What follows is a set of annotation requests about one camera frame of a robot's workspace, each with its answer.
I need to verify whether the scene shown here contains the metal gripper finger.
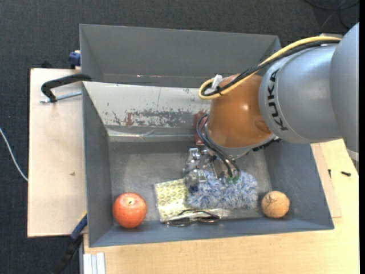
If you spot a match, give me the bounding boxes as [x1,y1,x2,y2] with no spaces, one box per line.
[184,170,206,194]
[182,148,201,174]

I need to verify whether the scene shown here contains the yellow green patterned cloth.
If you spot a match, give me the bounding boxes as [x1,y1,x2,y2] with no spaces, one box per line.
[153,178,229,223]

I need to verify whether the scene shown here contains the blue and white fluffy cloth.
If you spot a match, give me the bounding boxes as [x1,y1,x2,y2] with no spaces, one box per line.
[185,170,259,211]

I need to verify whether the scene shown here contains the red-brown flat block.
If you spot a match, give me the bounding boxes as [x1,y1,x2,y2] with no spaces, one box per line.
[193,111,210,146]

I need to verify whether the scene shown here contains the dark sunglasses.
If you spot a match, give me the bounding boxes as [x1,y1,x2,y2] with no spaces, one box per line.
[165,209,222,227]

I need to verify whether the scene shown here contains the grey metal bin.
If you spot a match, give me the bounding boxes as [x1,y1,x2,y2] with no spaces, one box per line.
[79,23,335,248]

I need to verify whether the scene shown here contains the red apple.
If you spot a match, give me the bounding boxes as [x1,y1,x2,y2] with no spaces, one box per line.
[112,192,148,229]

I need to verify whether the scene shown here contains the tan ball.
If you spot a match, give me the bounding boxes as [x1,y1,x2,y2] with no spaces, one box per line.
[261,190,291,219]

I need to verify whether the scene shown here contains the pale wood board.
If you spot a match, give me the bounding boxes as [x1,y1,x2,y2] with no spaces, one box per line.
[27,68,88,238]

